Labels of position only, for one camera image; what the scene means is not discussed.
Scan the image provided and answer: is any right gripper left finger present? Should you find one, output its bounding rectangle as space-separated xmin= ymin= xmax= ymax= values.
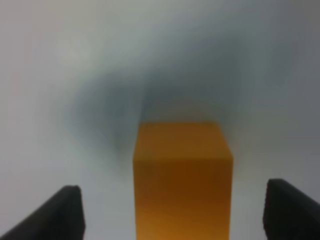
xmin=0 ymin=185 xmax=86 ymax=240

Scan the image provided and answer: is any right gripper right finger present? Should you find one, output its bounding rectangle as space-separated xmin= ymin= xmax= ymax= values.
xmin=262 ymin=178 xmax=320 ymax=240

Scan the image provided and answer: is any orange cube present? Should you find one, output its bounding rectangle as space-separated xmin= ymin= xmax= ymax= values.
xmin=133 ymin=122 xmax=233 ymax=240

